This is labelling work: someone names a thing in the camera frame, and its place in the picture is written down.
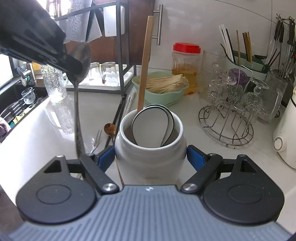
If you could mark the textured glass tumbler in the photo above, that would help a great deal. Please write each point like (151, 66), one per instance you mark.
(54, 83)

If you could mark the long metal spoon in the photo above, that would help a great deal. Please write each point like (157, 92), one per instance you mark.
(77, 115)

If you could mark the small metal fork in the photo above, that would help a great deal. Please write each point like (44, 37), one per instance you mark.
(96, 143)

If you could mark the green plastic basket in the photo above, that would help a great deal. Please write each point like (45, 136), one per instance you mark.
(161, 98)

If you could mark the white ceramic utensil jar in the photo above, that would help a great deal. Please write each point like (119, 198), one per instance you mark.
(148, 160)

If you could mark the textured grey sheet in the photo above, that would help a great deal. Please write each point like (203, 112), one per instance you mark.
(77, 20)

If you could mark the black chopstick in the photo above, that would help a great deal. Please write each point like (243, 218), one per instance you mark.
(114, 120)

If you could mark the kitchen sink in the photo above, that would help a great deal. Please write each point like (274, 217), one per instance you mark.
(13, 109)

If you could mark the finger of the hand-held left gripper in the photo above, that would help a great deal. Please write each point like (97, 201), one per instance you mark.
(71, 64)

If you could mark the purple plastic lid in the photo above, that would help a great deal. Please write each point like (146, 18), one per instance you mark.
(240, 75)

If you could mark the brown wooden cutting board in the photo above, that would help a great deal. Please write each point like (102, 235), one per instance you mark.
(138, 9)

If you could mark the row of hanging kitchen utensils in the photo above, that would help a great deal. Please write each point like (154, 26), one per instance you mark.
(281, 46)

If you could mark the textured glass jug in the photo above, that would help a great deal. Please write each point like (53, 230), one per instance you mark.
(272, 97)

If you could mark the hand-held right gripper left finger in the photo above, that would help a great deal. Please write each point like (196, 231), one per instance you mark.
(105, 158)

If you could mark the upturned drinking glasses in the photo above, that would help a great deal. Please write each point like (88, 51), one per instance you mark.
(92, 86)

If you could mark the small bronze spoon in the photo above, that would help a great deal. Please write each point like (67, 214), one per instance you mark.
(109, 129)

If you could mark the red-lidded clear plastic jar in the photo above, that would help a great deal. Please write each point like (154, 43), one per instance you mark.
(185, 62)

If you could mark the stemmed crystal glass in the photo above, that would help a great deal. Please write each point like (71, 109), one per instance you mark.
(28, 95)

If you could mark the clear drinking glass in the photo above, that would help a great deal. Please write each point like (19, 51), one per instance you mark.
(109, 73)
(94, 70)

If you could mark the green utensil caddy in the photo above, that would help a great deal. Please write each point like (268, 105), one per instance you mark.
(259, 69)

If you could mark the bundle of dried noodles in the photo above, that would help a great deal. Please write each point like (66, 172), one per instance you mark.
(166, 83)

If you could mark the clear glass pitcher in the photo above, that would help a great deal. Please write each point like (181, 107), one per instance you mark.
(208, 76)

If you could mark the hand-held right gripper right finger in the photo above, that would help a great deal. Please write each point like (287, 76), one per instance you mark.
(196, 160)

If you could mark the white electric cooker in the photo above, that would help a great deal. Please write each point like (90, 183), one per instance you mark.
(286, 134)

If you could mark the white chopstick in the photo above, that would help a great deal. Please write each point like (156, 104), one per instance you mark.
(131, 100)
(128, 104)

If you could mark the white holder box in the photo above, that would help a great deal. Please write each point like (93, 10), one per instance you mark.
(114, 20)

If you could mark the black metal dish rack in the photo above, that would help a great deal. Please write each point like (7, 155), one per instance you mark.
(120, 58)

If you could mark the white ceramic spoon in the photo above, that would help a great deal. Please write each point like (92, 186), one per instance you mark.
(170, 118)
(150, 127)

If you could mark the upturned crystal cup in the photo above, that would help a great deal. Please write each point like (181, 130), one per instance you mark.
(255, 97)
(225, 76)

